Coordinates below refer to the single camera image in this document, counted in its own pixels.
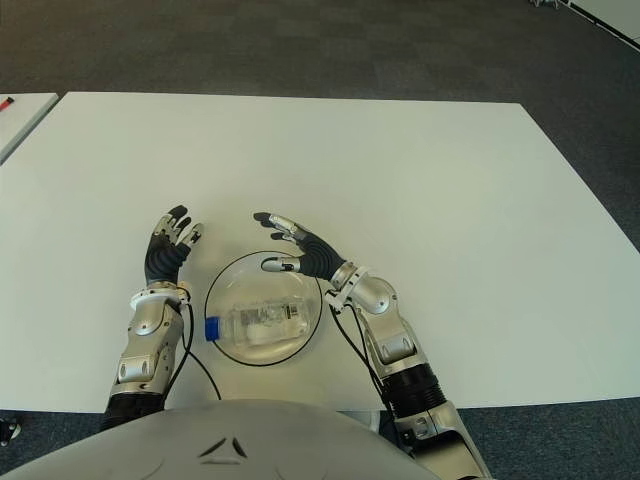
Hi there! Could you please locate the robot left hand black silver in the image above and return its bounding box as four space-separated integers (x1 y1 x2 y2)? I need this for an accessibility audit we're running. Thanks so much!
143 204 205 286

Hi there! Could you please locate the robot right hand black silver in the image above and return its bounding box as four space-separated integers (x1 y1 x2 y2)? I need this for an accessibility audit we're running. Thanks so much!
253 212 349 281

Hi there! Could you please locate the clear water bottle blue cap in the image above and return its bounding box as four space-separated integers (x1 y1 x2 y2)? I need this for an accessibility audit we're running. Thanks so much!
204 297 311 349

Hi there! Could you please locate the white plate black rim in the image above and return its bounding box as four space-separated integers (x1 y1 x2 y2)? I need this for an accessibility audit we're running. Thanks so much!
203 249 324 367

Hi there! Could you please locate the grey robot torso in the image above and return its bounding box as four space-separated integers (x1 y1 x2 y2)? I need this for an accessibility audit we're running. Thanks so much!
0 397 441 480

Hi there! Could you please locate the white side table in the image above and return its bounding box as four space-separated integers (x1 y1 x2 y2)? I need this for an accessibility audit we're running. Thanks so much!
0 92 61 166

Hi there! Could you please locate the black caster wheel base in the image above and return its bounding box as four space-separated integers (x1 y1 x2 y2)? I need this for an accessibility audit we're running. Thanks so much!
0 419 22 447

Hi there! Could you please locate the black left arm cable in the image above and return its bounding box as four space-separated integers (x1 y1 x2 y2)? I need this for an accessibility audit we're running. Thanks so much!
164 302 224 401

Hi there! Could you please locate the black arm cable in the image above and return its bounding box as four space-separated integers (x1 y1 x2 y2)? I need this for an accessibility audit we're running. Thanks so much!
164 302 224 401
329 304 396 416

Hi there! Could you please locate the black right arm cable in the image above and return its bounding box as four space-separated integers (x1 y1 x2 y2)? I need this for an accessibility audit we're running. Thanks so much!
329 304 396 416

